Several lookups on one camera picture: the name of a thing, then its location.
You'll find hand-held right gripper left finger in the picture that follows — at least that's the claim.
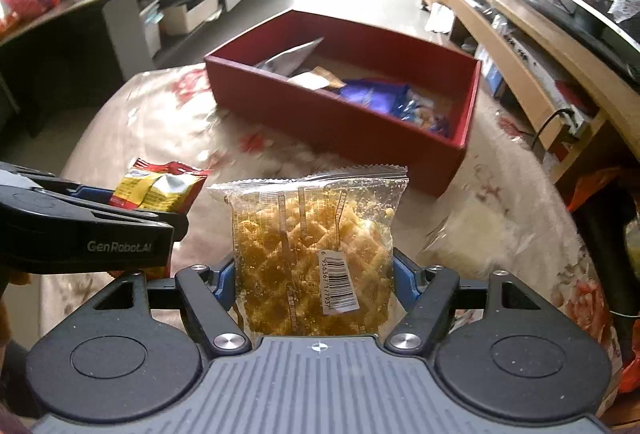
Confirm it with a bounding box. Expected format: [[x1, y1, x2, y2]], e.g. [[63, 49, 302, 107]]
[[95, 261, 251, 357]]

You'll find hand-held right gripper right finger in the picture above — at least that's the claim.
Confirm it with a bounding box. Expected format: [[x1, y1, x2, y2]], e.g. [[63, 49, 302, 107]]
[[385, 247, 546, 356]]

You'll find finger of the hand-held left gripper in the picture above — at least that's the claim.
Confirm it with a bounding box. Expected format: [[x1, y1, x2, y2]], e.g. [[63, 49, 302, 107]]
[[75, 203, 190, 242], [0, 163, 115, 206]]

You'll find yellow and red snack packet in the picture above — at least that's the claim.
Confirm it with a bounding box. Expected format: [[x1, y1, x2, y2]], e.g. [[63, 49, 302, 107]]
[[107, 157, 213, 279]]

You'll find clear packet of yellow crackers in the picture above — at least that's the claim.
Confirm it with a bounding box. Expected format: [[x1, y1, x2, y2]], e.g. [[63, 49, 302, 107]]
[[207, 164, 408, 337]]

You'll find red cardboard box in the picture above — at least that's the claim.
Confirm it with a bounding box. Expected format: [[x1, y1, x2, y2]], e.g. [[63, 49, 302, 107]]
[[204, 10, 482, 199]]

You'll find clear packet of white snacks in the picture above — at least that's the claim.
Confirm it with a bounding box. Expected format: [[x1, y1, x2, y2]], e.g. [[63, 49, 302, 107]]
[[415, 194, 522, 276]]

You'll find large white cabinet panel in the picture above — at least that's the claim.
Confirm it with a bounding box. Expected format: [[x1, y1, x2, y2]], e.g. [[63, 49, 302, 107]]
[[102, 0, 157, 84]]

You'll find blue and purple snack packet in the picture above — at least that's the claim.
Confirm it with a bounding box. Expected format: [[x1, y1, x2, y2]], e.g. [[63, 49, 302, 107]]
[[340, 78, 453, 137]]

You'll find silver foil snack packet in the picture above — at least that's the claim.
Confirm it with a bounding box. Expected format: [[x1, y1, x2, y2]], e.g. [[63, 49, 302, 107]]
[[255, 38, 325, 76]]

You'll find small tan snack packet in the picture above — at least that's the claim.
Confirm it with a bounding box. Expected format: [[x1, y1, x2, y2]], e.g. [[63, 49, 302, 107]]
[[289, 67, 346, 90]]

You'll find white storage bin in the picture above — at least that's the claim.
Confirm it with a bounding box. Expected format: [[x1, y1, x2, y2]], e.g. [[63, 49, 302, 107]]
[[160, 0, 221, 36]]

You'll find orange plastic bag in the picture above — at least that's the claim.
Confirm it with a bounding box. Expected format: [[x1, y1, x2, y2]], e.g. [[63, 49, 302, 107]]
[[566, 165, 640, 396]]

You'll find white and blue box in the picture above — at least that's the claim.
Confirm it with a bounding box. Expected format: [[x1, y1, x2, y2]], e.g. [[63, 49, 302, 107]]
[[479, 58, 507, 98]]

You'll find wooden television cabinet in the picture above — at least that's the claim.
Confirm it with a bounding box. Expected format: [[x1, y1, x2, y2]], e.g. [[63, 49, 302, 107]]
[[417, 0, 640, 196]]

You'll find silver media player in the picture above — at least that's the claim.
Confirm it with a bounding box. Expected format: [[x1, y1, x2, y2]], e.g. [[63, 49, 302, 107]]
[[504, 33, 592, 126]]

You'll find white shopping bag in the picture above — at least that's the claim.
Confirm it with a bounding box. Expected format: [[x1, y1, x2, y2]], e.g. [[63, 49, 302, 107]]
[[425, 3, 456, 34]]

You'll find black cable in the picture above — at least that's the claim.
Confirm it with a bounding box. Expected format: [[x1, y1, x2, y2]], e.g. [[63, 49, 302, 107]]
[[529, 108, 577, 151]]

